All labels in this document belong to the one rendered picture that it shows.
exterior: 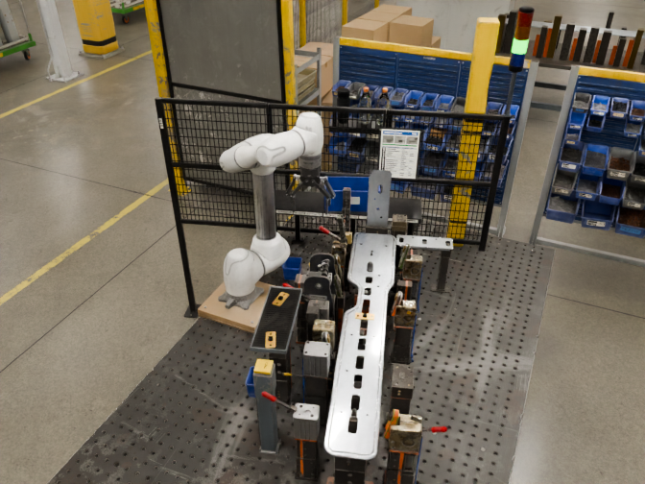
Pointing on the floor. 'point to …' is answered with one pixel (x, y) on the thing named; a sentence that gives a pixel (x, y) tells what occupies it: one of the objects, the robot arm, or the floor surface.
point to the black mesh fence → (320, 166)
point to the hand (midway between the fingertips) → (310, 209)
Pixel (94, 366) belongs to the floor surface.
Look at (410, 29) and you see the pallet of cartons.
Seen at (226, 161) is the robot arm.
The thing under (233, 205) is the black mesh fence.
